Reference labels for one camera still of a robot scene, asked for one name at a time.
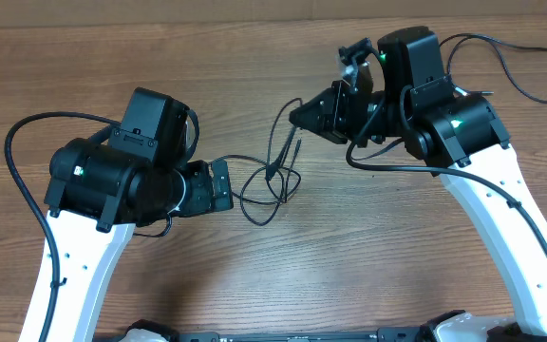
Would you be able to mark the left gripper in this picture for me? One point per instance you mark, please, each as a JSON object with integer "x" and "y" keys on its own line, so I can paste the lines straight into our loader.
{"x": 202, "y": 199}

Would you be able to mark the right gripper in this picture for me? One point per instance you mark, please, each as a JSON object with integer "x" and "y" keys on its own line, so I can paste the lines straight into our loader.
{"x": 340, "y": 112}

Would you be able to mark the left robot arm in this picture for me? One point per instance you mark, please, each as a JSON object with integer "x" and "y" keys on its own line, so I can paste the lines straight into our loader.
{"x": 132, "y": 174}

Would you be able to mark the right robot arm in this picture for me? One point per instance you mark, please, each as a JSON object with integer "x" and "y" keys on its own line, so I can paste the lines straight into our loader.
{"x": 399, "y": 90}

